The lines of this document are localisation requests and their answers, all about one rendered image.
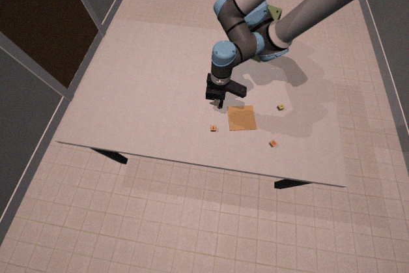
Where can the tan flat mat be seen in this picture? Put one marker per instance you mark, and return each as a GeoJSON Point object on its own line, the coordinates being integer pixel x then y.
{"type": "Point", "coordinates": [241, 118]}

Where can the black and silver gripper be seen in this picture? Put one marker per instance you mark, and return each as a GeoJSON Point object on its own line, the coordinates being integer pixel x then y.
{"type": "Point", "coordinates": [213, 92]}

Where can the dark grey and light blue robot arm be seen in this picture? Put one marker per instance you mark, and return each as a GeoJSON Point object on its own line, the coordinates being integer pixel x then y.
{"type": "Point", "coordinates": [251, 30]}

